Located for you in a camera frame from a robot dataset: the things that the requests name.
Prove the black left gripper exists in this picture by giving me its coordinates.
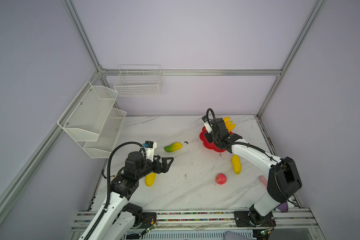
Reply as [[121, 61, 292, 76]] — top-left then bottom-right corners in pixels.
[[135, 156, 173, 180]]

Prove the yellow fake banana bunch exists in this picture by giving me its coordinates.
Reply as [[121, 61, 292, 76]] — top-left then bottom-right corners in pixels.
[[223, 117, 236, 132]]

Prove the green yellow fake mango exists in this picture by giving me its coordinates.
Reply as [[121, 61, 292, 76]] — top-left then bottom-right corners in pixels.
[[164, 142, 183, 153]]

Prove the yellow fake lemon fruit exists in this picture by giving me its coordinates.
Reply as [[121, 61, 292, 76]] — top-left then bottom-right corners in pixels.
[[145, 173, 157, 187]]

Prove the red fake apple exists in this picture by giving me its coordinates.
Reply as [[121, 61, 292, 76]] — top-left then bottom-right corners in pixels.
[[216, 174, 227, 185]]

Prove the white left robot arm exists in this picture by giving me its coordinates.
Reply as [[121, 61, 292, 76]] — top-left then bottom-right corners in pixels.
[[80, 141, 174, 240]]

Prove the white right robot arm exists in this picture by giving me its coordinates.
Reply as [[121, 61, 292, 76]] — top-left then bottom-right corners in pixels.
[[202, 116, 303, 227]]

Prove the red flower-shaped fruit bowl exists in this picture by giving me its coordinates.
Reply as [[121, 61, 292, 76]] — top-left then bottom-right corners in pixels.
[[200, 127, 233, 153]]

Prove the white two-tier mesh shelf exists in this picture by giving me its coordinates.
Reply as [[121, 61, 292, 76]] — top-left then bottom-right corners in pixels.
[[57, 82, 127, 159]]

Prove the pink purple spatula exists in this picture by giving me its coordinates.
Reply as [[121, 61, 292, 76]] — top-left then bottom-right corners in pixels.
[[259, 176, 289, 213]]

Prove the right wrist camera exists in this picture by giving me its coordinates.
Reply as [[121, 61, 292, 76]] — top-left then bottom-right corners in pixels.
[[202, 115, 213, 134]]

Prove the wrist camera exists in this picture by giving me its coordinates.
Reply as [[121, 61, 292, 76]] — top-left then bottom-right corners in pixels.
[[202, 115, 213, 134], [143, 141, 157, 162]]

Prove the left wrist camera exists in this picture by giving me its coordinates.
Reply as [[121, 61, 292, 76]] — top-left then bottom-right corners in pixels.
[[143, 141, 157, 162]]

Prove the white wire basket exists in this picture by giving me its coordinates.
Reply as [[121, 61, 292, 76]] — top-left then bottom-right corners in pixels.
[[114, 65, 162, 97]]

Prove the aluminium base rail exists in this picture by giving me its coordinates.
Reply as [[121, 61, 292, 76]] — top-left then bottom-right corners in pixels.
[[68, 208, 325, 240]]

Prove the aluminium frame post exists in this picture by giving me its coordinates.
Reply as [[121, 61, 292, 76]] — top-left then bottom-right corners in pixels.
[[257, 0, 327, 119]]

